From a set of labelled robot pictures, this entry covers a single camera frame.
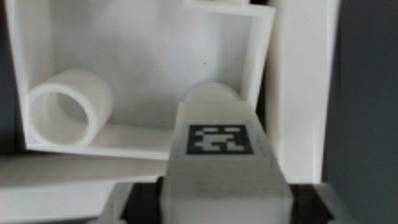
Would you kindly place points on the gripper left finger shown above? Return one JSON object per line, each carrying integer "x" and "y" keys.
{"x": 132, "y": 206}

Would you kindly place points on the white chair leg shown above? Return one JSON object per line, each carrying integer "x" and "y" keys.
{"x": 224, "y": 186}

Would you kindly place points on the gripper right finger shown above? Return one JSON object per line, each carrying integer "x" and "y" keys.
{"x": 318, "y": 207}

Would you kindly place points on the white chair seat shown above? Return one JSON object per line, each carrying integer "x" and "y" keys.
{"x": 112, "y": 56}

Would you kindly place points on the white U-shaped obstacle fence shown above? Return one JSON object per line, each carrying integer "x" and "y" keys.
{"x": 55, "y": 184}

